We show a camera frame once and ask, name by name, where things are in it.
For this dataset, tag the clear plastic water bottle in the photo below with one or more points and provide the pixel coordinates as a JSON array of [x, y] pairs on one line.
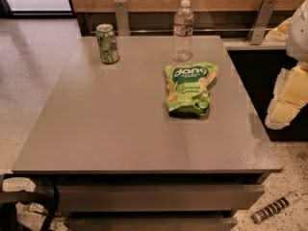
[[183, 32]]

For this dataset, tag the green snack bag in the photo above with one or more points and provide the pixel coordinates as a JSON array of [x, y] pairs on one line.
[[187, 86]]

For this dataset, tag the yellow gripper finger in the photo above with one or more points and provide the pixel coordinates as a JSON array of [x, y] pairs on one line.
[[295, 90], [280, 115]]

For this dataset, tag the black and white power strip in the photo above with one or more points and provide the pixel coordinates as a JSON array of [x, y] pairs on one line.
[[276, 206]]

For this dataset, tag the left metal bracket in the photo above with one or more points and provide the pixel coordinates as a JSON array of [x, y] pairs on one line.
[[122, 17]]

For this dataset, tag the right metal bracket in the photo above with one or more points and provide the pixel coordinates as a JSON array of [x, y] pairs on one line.
[[257, 32]]

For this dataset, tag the black chair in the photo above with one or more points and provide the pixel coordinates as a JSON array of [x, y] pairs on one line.
[[9, 199]]

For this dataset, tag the metal bracket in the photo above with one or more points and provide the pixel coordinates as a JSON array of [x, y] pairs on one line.
[[257, 32], [122, 17]]

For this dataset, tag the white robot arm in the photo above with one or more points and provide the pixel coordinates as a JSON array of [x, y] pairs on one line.
[[294, 32]]

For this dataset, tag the green soda can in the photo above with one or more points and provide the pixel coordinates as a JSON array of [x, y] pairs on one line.
[[106, 38]]

